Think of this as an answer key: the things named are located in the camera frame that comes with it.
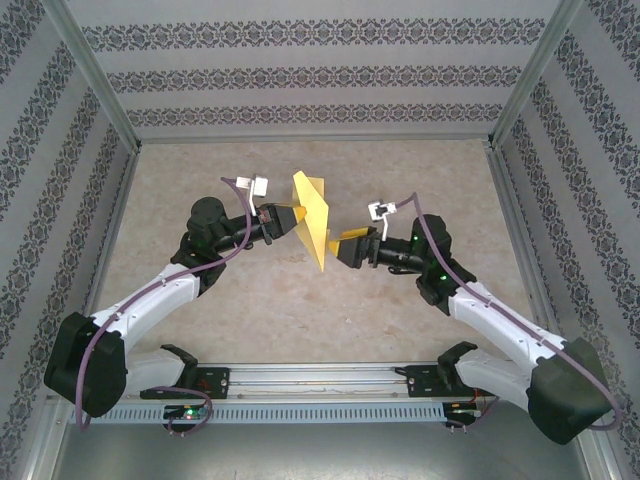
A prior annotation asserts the aluminium frame post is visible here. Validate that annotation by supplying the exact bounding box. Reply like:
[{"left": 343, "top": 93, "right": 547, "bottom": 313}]
[
  {"left": 42, "top": 0, "right": 141, "bottom": 151},
  {"left": 487, "top": 0, "right": 584, "bottom": 149}
]

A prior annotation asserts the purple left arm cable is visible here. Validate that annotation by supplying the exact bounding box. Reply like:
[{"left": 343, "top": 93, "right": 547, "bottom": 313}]
[{"left": 74, "top": 176, "right": 256, "bottom": 437}]

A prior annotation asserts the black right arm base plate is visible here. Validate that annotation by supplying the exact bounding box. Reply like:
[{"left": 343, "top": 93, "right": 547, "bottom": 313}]
[{"left": 405, "top": 363, "right": 499, "bottom": 399}]

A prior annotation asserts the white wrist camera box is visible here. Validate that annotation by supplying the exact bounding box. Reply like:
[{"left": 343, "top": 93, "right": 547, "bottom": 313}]
[
  {"left": 367, "top": 200, "right": 398, "bottom": 241},
  {"left": 235, "top": 174, "right": 270, "bottom": 217}
]

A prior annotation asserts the aluminium side frame rail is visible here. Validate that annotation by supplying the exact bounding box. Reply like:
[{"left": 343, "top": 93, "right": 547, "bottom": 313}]
[
  {"left": 67, "top": 147, "right": 144, "bottom": 366},
  {"left": 487, "top": 147, "right": 569, "bottom": 361}
]

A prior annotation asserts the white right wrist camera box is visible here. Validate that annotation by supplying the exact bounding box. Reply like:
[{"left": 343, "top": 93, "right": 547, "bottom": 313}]
[{"left": 367, "top": 200, "right": 398, "bottom": 241}]

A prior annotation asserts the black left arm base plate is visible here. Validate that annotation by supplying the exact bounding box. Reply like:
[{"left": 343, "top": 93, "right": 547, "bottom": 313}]
[{"left": 139, "top": 367, "right": 232, "bottom": 401}]

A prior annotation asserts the aluminium front frame bar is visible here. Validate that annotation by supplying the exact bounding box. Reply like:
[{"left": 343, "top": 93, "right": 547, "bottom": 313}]
[
  {"left": 17, "top": 399, "right": 71, "bottom": 480},
  {"left": 579, "top": 399, "right": 627, "bottom": 480}
]

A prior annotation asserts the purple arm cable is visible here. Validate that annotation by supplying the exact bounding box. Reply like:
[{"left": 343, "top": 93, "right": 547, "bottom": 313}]
[
  {"left": 74, "top": 176, "right": 256, "bottom": 437},
  {"left": 393, "top": 193, "right": 624, "bottom": 434}
]

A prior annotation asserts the right controller board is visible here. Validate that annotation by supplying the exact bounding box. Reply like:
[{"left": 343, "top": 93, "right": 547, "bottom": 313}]
[{"left": 446, "top": 402, "right": 484, "bottom": 419}]

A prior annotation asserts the aluminium back frame rail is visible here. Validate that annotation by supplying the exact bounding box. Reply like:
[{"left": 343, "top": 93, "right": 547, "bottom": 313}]
[{"left": 137, "top": 133, "right": 494, "bottom": 146}]

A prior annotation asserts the aluminium mounting rail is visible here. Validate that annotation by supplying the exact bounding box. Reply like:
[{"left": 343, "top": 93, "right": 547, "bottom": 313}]
[{"left": 47, "top": 363, "right": 594, "bottom": 401}]

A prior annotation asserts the brushed grey metal panel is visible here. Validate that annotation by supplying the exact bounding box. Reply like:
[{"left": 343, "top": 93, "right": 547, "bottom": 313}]
[{"left": 49, "top": 419, "right": 616, "bottom": 480}]

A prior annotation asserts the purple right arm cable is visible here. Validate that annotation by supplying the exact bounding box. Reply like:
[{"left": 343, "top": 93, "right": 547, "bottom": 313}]
[{"left": 393, "top": 193, "right": 624, "bottom": 434}]

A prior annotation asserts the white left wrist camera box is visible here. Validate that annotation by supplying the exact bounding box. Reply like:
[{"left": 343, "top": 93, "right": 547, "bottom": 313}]
[{"left": 235, "top": 174, "right": 270, "bottom": 217}]

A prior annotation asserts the yellow paper sheet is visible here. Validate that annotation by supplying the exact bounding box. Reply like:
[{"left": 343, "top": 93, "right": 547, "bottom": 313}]
[{"left": 291, "top": 170, "right": 331, "bottom": 274}]

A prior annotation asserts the left controller board green light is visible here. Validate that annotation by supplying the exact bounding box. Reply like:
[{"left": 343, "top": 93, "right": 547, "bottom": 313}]
[{"left": 163, "top": 405, "right": 209, "bottom": 420}]

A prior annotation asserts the grey slotted cable duct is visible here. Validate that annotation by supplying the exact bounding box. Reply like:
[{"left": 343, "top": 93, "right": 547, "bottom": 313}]
[{"left": 69, "top": 403, "right": 447, "bottom": 425}]

